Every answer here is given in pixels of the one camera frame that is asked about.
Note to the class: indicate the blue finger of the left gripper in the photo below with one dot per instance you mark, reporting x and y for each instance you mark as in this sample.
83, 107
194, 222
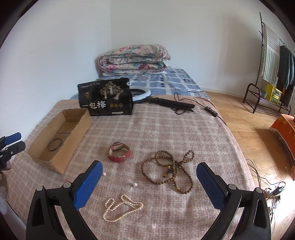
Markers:
16, 148
12, 138

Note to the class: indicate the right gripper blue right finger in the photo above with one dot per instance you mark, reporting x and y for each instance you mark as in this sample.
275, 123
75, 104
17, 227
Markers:
254, 222

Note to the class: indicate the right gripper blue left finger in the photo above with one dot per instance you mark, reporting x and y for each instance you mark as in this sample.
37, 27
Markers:
43, 221

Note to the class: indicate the red leather wristwatch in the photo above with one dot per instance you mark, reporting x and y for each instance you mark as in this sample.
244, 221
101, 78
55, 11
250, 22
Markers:
119, 152

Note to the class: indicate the brown cardboard box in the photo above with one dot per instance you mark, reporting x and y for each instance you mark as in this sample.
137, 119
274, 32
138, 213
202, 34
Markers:
56, 143

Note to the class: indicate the orange cardboard box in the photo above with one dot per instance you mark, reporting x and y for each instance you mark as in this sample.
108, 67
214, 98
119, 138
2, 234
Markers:
284, 126

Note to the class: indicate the black plum snack bag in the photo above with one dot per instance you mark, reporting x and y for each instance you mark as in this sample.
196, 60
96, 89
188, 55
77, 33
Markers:
106, 97

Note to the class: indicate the pink plaid blanket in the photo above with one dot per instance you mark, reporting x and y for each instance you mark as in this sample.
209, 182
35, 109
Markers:
114, 210

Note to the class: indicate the black metal clothes rack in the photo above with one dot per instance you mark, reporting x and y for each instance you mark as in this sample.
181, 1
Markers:
255, 97

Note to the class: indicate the yellow green box on rack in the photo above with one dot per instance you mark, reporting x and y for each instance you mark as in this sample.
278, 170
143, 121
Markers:
273, 94

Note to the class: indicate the black folded tripod stand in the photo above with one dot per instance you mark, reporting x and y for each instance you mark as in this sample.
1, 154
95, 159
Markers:
171, 104

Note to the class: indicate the dark hanging clothes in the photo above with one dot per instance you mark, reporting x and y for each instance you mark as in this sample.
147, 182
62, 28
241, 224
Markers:
285, 82

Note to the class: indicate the folded floral quilt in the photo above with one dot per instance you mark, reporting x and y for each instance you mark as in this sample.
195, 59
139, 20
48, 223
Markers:
135, 59

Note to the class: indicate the green striped hanging cloth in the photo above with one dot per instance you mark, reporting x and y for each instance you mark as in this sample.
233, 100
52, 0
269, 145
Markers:
271, 55

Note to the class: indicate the blue checked bed sheet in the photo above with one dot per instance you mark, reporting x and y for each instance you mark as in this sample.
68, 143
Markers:
168, 82

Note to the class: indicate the white ring light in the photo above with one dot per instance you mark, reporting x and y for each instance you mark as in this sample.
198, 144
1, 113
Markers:
139, 95

